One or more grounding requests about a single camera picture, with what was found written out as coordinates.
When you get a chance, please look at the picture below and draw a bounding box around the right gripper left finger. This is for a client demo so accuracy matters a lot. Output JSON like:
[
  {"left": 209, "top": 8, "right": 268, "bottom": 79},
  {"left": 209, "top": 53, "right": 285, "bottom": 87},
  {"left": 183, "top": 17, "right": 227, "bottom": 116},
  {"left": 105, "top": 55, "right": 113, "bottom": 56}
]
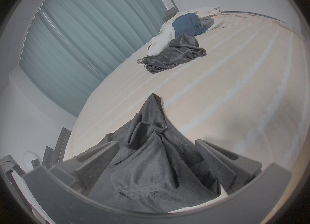
[{"left": 50, "top": 141, "right": 119, "bottom": 191}]

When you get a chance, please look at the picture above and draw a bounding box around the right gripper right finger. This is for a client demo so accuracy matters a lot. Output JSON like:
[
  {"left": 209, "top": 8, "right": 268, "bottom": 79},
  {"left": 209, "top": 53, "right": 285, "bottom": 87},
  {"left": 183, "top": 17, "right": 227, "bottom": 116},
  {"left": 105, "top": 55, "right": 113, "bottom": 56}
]
[{"left": 195, "top": 139, "right": 262, "bottom": 194}]

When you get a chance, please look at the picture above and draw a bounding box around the black T-shirt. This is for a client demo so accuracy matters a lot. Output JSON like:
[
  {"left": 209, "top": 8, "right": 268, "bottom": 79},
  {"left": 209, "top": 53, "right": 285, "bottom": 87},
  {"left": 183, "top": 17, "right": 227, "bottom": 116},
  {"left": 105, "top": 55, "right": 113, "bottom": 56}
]
[{"left": 73, "top": 93, "right": 224, "bottom": 214}]

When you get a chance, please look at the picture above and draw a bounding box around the bed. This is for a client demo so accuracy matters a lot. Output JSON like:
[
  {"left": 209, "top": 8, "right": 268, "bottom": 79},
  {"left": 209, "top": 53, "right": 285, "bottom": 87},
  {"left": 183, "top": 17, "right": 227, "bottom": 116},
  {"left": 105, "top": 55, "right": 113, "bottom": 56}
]
[{"left": 65, "top": 0, "right": 310, "bottom": 214}]

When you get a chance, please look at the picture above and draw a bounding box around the pile of clothes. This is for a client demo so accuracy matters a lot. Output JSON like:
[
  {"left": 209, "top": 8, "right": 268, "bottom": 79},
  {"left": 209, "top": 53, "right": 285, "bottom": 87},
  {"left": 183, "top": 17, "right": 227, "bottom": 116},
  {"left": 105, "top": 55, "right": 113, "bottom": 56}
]
[{"left": 148, "top": 13, "right": 228, "bottom": 56}]

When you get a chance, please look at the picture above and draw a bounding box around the black chest of drawers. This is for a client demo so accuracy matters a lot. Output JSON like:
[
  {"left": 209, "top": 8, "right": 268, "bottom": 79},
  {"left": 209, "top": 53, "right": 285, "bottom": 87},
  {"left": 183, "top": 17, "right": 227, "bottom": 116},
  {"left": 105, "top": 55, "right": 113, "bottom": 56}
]
[{"left": 54, "top": 127, "right": 72, "bottom": 163}]

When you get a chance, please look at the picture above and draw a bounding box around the round white mirror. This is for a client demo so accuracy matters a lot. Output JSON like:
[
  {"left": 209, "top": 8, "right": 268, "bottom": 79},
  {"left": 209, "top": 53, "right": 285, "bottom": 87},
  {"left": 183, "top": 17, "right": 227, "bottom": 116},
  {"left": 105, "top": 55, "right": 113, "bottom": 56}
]
[{"left": 22, "top": 152, "right": 43, "bottom": 169}]

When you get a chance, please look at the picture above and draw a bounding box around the blue-green curtain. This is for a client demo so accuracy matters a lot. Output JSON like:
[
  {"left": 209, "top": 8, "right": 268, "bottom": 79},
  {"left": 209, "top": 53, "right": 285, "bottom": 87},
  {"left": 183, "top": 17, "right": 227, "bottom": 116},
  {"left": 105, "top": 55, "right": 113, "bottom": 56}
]
[
  {"left": 19, "top": 10, "right": 107, "bottom": 118},
  {"left": 40, "top": 0, "right": 167, "bottom": 78}
]

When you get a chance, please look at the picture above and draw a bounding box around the black shiny garment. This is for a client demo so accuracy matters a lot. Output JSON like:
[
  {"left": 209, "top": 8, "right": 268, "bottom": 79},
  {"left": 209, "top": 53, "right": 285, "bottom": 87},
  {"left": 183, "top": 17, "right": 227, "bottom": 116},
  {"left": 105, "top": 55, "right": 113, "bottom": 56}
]
[{"left": 136, "top": 34, "right": 207, "bottom": 74}]

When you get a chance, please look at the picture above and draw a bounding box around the white printed pillow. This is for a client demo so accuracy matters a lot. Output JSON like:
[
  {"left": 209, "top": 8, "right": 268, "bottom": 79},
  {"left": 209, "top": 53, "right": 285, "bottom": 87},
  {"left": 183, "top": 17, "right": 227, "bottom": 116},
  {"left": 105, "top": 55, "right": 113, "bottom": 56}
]
[{"left": 192, "top": 6, "right": 220, "bottom": 16}]

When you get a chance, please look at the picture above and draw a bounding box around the grey bedside table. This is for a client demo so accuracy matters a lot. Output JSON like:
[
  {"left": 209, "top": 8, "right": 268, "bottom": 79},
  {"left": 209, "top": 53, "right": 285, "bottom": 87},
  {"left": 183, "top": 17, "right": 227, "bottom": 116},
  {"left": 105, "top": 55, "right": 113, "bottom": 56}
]
[{"left": 165, "top": 7, "right": 178, "bottom": 19}]

